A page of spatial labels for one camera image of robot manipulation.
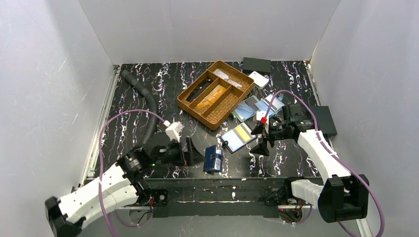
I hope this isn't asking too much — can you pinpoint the navy blue card holder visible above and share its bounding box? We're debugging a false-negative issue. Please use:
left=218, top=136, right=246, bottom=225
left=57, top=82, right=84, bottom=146
left=203, top=145, right=224, bottom=173

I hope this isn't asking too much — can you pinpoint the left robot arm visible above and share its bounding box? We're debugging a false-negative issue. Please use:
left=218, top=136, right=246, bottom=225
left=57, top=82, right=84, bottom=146
left=44, top=137, right=205, bottom=237

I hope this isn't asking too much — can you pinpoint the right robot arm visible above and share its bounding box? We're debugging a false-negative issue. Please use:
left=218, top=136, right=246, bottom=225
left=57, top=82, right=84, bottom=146
left=250, top=104, right=369, bottom=223

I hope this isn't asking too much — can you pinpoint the yellow card in holder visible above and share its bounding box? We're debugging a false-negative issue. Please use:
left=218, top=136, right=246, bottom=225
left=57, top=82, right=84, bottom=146
left=234, top=125, right=252, bottom=143

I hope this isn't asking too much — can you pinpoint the green card holder open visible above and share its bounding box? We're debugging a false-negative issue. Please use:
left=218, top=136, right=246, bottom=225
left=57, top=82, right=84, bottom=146
left=232, top=96, right=260, bottom=122

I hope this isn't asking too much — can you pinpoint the light blue card holder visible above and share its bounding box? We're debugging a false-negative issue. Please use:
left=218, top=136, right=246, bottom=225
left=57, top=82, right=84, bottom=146
left=255, top=94, right=285, bottom=118

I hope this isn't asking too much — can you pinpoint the black card holder open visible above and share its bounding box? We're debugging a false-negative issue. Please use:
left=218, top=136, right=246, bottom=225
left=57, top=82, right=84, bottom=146
left=220, top=122, right=256, bottom=154

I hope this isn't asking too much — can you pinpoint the orange card in tray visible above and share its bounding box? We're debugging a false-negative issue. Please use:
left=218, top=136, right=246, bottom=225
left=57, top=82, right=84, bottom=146
left=196, top=85, right=226, bottom=109

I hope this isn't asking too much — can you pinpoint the white card in tray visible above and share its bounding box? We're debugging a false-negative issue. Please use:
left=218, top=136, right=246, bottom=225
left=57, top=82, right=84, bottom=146
left=213, top=69, right=242, bottom=89

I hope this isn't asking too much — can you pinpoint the black box at right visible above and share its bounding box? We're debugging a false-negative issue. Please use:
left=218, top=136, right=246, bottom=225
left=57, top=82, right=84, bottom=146
left=310, top=106, right=337, bottom=137

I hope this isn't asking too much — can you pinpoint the black box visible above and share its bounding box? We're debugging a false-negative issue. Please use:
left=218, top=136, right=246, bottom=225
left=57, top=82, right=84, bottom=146
left=242, top=57, right=271, bottom=75
left=310, top=106, right=337, bottom=137

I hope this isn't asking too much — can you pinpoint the white small box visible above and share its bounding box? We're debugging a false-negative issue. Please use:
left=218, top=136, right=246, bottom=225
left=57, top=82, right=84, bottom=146
left=249, top=71, right=269, bottom=89

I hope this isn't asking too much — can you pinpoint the brown woven divider tray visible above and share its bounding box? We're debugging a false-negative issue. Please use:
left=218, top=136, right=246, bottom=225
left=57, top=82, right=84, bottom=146
left=177, top=61, right=254, bottom=130

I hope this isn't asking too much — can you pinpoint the black box at back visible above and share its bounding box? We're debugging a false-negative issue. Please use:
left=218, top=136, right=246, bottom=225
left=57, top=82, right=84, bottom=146
left=242, top=57, right=271, bottom=75

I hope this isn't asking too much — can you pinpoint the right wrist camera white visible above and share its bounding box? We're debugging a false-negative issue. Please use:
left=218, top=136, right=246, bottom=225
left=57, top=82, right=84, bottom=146
left=254, top=111, right=268, bottom=124

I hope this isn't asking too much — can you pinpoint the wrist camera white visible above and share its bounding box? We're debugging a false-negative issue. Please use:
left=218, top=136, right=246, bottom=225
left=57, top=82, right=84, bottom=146
left=254, top=111, right=268, bottom=124
left=163, top=120, right=183, bottom=142

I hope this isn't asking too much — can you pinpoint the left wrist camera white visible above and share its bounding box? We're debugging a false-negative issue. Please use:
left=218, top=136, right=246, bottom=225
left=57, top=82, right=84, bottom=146
left=163, top=120, right=183, bottom=142

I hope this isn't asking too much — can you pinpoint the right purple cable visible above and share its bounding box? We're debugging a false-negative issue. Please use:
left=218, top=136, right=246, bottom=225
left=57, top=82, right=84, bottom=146
left=263, top=89, right=385, bottom=237

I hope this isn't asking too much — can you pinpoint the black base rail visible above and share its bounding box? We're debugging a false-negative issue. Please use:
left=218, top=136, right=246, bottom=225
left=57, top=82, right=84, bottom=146
left=120, top=176, right=315, bottom=219

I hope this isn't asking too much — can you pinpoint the black corrugated hose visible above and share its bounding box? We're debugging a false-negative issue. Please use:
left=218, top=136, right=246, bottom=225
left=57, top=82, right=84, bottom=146
left=121, top=70, right=160, bottom=145

